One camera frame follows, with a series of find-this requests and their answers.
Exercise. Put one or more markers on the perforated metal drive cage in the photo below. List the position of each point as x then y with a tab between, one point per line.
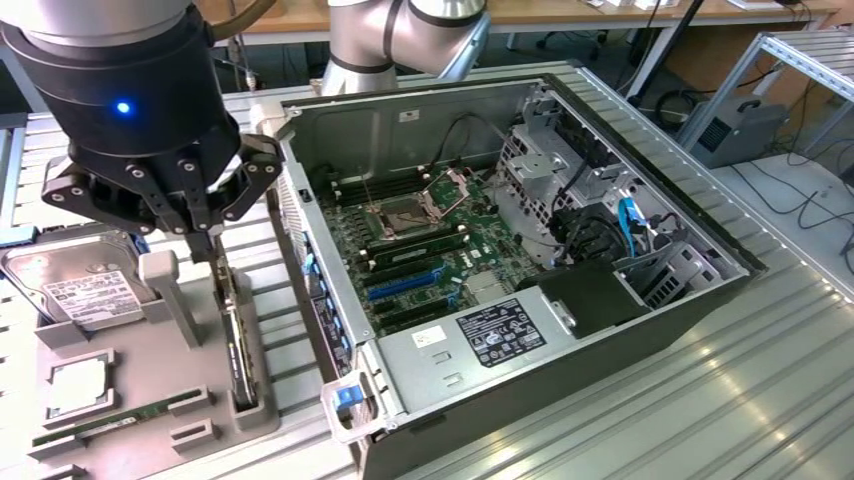
528	210

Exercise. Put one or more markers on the CPU socket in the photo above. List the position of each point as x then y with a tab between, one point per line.
399	216

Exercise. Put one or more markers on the long wooden desk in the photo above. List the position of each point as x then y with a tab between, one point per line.
568	15

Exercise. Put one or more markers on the silver CPU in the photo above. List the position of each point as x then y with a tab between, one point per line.
79	387

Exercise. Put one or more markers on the metal socket cover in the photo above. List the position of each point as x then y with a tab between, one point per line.
449	192

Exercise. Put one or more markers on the open black PC case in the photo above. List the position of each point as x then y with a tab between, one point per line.
534	400

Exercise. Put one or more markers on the blue card retainer strip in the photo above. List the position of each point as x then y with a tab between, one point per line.
309	261

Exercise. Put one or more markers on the thin locking lever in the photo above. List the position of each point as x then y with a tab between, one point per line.
369	190

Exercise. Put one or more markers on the grey printed parts rack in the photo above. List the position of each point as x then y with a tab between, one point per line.
147	360

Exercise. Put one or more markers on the black slanted pole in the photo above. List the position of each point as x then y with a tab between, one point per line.
668	45

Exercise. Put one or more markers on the grey power supply unit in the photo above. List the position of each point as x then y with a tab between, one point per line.
427	365

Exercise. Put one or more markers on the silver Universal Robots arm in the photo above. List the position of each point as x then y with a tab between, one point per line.
374	30

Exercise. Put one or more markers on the black expansion slot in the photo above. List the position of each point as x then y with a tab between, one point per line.
414	307

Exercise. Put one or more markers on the hard disk with blue caddy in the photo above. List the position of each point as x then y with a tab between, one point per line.
74	285

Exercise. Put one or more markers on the blue case latch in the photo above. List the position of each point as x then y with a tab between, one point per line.
346	397

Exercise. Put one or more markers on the black plastic air shroud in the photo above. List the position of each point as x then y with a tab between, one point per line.
588	300

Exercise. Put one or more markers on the aluminium profile frame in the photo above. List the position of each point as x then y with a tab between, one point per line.
801	55

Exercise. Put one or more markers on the black chair base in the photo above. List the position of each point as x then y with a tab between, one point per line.
568	40

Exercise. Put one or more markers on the installed green RAM stick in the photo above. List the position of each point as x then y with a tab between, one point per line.
417	252

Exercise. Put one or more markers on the blue expansion slot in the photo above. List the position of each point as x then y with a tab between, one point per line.
403	286

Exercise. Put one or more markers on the white red case sticker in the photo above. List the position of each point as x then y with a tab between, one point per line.
409	116

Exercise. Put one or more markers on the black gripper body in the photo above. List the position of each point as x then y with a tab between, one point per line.
134	90

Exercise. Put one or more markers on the metal disk bay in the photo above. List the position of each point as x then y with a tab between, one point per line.
668	280

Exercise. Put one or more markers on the silver chipset heatsink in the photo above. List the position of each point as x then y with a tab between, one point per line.
488	287

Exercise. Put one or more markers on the green graphics card black cooler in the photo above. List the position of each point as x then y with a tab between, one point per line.
239	340

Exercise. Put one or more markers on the loose green RAM stick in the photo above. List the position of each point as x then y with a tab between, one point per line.
121	419

